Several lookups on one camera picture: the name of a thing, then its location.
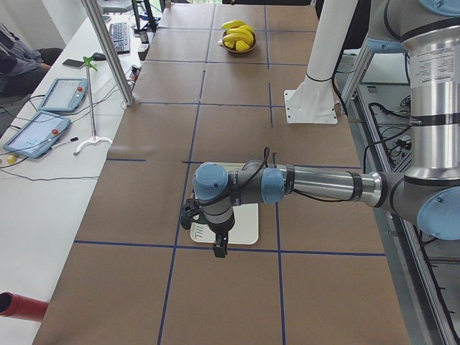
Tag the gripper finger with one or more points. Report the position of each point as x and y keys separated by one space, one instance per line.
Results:
x=218 y=249
x=223 y=243

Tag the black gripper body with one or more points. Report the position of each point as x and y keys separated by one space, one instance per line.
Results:
x=219 y=228

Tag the yellow banana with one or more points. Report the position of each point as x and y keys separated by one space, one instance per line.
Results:
x=237 y=34
x=247 y=28
x=232 y=24

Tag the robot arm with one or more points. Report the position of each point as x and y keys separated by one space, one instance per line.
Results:
x=426 y=194

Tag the brown wicker basket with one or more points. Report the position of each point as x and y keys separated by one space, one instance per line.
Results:
x=230 y=46

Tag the white bear tray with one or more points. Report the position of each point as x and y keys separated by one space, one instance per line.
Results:
x=244 y=224

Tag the black marker pen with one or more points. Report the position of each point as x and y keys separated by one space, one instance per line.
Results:
x=60 y=144

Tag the yellow pear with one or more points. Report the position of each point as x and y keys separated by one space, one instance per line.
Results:
x=241 y=46

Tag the far teach pendant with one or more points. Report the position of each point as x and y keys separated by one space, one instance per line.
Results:
x=65 y=95

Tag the teach pendant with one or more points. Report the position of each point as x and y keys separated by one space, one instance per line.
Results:
x=36 y=137
x=65 y=95

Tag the near teach pendant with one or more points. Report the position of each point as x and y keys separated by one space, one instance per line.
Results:
x=36 y=137

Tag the reacher grabber stick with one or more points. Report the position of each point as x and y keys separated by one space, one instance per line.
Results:
x=94 y=139

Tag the red cylinder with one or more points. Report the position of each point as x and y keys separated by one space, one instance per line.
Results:
x=21 y=307

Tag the black keyboard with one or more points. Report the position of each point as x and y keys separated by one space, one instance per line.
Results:
x=120 y=37

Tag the black smartphone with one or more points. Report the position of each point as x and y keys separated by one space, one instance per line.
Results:
x=70 y=63

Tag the seated person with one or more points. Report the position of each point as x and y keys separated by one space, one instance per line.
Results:
x=22 y=68

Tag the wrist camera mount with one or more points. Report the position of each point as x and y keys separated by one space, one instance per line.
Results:
x=190 y=213

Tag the aluminium frame post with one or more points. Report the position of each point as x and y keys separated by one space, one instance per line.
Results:
x=119 y=64

